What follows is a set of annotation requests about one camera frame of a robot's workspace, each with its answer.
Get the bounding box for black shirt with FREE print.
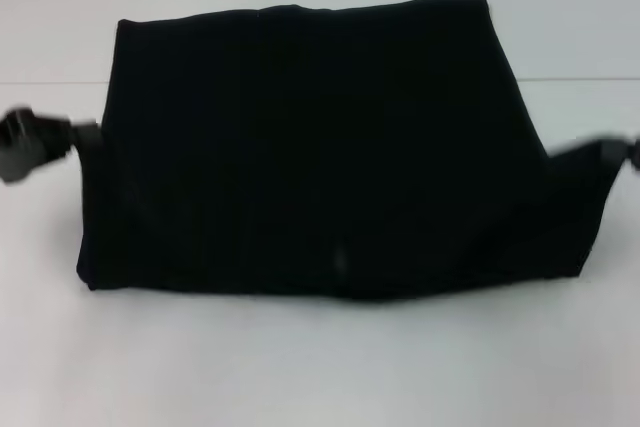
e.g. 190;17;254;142
74;0;632;301

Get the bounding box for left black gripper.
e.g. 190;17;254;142
0;105;103;172

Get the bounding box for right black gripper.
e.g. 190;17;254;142
595;137;640;169

